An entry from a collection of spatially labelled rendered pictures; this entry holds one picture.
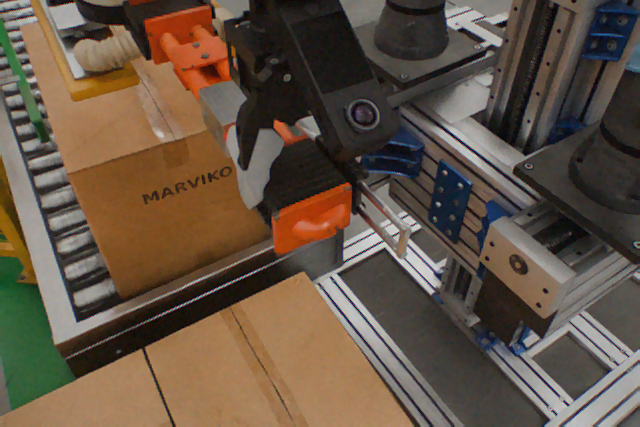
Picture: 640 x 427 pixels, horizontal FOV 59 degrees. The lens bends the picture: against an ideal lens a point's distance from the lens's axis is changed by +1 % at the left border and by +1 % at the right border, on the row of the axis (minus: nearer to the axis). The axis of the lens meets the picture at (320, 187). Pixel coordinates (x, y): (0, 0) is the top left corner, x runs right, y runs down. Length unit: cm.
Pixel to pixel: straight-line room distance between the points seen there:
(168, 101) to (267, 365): 59
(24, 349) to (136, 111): 111
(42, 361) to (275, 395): 102
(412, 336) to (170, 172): 87
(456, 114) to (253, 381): 68
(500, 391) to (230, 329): 75
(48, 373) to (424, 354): 115
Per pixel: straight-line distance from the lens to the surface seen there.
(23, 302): 221
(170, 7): 77
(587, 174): 91
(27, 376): 204
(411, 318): 170
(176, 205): 121
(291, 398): 120
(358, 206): 51
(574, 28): 101
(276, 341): 126
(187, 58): 66
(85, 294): 142
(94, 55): 84
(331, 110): 36
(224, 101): 59
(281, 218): 45
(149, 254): 129
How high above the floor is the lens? 163
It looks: 44 degrees down
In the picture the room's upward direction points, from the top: straight up
